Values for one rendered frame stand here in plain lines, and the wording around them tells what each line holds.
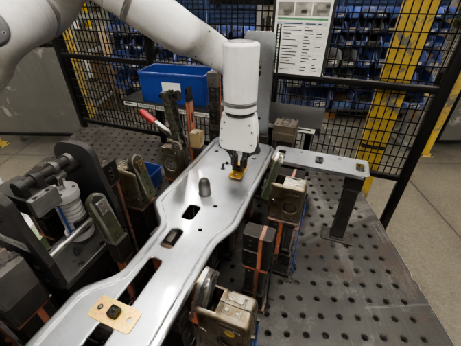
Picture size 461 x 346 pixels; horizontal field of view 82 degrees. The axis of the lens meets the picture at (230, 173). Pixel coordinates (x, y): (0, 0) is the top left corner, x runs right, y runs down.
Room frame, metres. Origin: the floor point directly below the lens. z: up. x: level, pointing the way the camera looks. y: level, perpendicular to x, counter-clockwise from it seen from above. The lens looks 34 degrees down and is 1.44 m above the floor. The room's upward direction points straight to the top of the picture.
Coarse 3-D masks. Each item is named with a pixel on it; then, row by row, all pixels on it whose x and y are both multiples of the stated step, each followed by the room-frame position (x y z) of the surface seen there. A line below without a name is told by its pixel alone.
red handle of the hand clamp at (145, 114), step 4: (140, 112) 0.74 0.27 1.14; (144, 112) 0.74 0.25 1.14; (144, 116) 0.74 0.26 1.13; (148, 116) 0.74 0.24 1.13; (152, 116) 0.74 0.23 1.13; (148, 120) 0.73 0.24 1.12; (152, 120) 0.73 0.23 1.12; (156, 120) 0.74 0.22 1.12; (152, 124) 0.73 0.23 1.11; (156, 124) 0.73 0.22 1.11; (160, 124) 0.73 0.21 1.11; (160, 128) 0.72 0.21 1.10; (164, 128) 0.72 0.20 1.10; (164, 132) 0.72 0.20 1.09; (168, 132) 0.72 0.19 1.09; (168, 136) 0.72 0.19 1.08; (180, 140) 0.71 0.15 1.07
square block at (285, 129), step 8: (280, 120) 0.88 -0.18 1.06; (288, 120) 0.88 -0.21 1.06; (296, 120) 0.89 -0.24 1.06; (280, 128) 0.84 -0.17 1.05; (288, 128) 0.83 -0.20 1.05; (296, 128) 0.86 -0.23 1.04; (272, 136) 0.85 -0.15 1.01; (280, 136) 0.84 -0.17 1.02; (288, 136) 0.83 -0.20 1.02; (272, 144) 0.85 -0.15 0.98; (280, 144) 0.84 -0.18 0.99; (288, 144) 0.83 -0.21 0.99
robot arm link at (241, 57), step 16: (224, 48) 0.62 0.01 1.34; (240, 48) 0.60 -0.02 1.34; (256, 48) 0.61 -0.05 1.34; (224, 64) 0.62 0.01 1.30; (240, 64) 0.60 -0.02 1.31; (256, 64) 0.62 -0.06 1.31; (224, 80) 0.62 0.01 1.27; (240, 80) 0.60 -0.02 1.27; (256, 80) 0.62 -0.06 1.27; (224, 96) 0.63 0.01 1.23; (240, 96) 0.60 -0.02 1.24; (256, 96) 0.62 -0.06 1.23
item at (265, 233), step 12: (252, 228) 0.43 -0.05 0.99; (264, 228) 0.43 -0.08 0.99; (252, 240) 0.40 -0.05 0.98; (264, 240) 0.39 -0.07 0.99; (252, 252) 0.40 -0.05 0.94; (264, 252) 0.39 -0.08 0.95; (252, 264) 0.40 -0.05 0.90; (264, 264) 0.39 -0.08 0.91; (252, 276) 0.40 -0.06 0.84; (264, 276) 0.40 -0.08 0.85; (252, 288) 0.40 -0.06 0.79; (264, 288) 0.41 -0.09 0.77; (264, 300) 0.41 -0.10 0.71
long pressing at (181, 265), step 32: (224, 160) 0.71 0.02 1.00; (256, 160) 0.71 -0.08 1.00; (192, 192) 0.54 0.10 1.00; (224, 192) 0.54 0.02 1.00; (160, 224) 0.43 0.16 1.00; (192, 224) 0.43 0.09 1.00; (224, 224) 0.43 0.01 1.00; (160, 256) 0.34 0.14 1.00; (192, 256) 0.34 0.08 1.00; (96, 288) 0.27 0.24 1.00; (160, 288) 0.27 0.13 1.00; (192, 288) 0.28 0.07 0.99; (64, 320) 0.22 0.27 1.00; (128, 320) 0.22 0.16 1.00; (160, 320) 0.22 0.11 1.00
